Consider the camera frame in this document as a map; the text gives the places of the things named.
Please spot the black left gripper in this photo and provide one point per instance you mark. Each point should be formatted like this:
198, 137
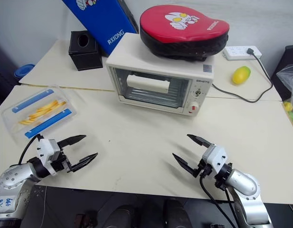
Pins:
61, 163

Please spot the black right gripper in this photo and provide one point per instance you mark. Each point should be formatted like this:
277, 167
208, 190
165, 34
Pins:
205, 169

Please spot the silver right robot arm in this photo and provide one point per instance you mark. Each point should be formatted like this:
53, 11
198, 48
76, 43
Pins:
243, 184

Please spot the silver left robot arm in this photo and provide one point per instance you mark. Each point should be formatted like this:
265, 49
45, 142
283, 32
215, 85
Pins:
12, 177

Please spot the clear container with blue clips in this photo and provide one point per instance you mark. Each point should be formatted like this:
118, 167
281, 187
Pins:
15, 126

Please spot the white toaster oven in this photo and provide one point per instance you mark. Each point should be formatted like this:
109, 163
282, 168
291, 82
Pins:
158, 73

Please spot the blue container lid clip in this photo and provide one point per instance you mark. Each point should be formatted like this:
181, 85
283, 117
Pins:
32, 101
49, 123

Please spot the yellow french fries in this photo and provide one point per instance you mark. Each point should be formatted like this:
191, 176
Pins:
43, 111

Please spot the yellow green toy mango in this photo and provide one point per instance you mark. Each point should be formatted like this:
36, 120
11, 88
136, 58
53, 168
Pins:
241, 75

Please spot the black square tissue box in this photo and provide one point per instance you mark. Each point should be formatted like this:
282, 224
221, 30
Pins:
85, 53

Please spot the white power strip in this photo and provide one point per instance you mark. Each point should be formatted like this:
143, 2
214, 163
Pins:
239, 52

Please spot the clear plastic bag of toys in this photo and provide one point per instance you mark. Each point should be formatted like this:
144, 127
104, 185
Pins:
291, 95

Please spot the red black boxing pad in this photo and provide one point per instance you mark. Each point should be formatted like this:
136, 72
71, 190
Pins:
182, 26

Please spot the blue RXIONG cardboard box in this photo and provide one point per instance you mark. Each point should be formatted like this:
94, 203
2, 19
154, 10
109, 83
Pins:
101, 21

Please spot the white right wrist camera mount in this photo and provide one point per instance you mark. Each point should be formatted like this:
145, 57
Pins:
216, 155

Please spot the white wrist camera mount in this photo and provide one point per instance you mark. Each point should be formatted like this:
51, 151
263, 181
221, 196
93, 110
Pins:
216, 155
47, 147

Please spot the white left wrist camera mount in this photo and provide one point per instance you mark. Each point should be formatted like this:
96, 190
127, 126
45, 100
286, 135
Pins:
47, 147

